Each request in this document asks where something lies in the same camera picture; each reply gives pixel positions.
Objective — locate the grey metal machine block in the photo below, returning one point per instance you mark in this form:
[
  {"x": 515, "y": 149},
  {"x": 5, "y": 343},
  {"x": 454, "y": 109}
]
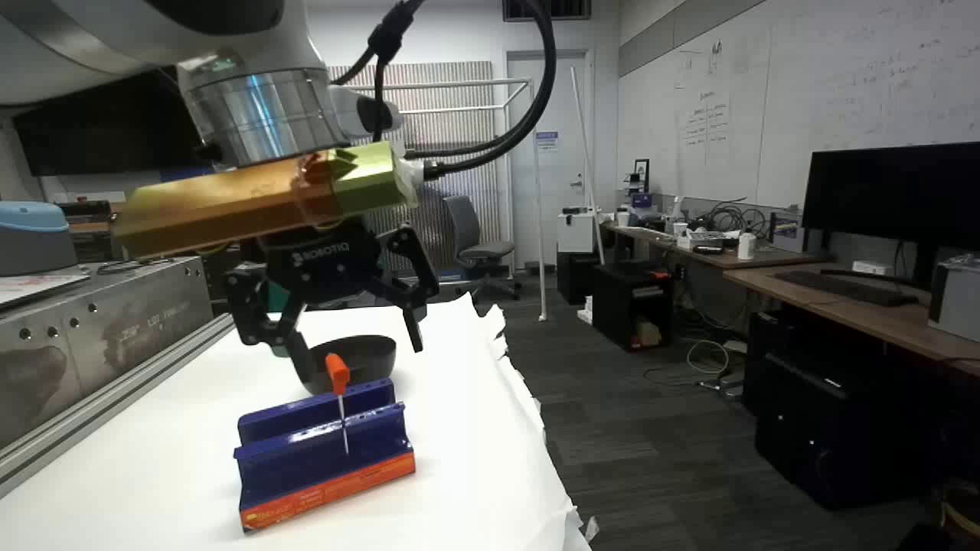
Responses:
[{"x": 94, "y": 326}]

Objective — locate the white paper table cover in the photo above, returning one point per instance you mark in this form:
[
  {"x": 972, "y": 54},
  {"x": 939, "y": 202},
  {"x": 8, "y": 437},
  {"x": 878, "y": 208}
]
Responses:
[{"x": 154, "y": 459}]

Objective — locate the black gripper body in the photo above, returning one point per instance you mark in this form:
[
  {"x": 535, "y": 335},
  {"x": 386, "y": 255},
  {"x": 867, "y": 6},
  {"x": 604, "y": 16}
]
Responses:
[{"x": 327, "y": 263}]

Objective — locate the white box on desk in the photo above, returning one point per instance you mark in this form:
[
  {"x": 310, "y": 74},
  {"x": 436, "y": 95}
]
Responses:
[{"x": 957, "y": 297}]

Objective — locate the ceiling air vent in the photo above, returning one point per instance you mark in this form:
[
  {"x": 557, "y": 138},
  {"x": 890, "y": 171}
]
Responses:
[{"x": 570, "y": 6}]

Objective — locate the grey office chair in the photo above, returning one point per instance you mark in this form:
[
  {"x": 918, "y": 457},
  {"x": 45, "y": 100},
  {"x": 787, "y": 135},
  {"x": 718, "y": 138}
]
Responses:
[{"x": 488, "y": 261}]

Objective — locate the black keyboard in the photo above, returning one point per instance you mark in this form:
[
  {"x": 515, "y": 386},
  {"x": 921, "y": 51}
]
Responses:
[{"x": 847, "y": 290}]

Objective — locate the black storage cube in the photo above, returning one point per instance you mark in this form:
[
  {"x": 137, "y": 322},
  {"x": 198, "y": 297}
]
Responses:
[{"x": 631, "y": 308}]

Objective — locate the white cup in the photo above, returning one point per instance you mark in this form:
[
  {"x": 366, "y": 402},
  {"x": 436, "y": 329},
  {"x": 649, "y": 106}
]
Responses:
[{"x": 744, "y": 245}]

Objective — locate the white door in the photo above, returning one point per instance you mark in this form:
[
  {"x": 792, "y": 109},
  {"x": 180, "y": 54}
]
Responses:
[{"x": 569, "y": 155}]

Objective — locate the black wall television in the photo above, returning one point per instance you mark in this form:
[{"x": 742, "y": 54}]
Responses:
[{"x": 94, "y": 132}]

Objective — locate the black under-desk cabinet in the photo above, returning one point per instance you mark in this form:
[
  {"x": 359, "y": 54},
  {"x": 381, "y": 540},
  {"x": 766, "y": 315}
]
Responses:
[{"x": 836, "y": 416}]

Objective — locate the wooden desk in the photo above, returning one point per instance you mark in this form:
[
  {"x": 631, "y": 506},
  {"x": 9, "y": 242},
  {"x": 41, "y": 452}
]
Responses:
[{"x": 878, "y": 319}]

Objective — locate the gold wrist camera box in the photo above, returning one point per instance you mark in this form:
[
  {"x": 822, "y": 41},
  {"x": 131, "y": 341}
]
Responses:
[{"x": 234, "y": 202}]

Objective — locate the orange marker object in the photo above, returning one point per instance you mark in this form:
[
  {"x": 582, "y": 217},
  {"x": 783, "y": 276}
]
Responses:
[{"x": 339, "y": 372}]

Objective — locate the cluttered lab bench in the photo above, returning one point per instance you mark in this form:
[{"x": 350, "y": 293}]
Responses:
[{"x": 705, "y": 245}]

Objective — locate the blue grey device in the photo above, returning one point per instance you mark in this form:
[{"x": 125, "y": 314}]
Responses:
[{"x": 31, "y": 237}]

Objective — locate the green cloth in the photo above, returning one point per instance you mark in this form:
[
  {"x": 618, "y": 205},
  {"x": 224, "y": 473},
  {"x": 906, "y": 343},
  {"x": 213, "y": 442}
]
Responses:
[{"x": 276, "y": 294}]

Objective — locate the blue rack with orange base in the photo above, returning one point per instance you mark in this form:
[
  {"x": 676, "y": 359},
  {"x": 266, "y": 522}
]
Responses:
[{"x": 316, "y": 459}]

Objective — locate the black bowl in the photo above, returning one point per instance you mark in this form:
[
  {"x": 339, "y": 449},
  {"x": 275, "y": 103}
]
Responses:
[{"x": 367, "y": 357}]

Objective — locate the white tube frame stand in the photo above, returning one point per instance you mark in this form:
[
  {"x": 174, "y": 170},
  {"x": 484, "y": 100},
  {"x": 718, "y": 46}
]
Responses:
[{"x": 538, "y": 202}]

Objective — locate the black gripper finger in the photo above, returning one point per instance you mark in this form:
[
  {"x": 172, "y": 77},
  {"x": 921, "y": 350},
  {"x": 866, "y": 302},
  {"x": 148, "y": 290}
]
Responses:
[
  {"x": 257, "y": 311},
  {"x": 419, "y": 293}
]

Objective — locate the black computer monitor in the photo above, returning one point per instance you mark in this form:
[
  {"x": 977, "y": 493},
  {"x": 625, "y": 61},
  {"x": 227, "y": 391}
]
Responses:
[{"x": 893, "y": 194}]

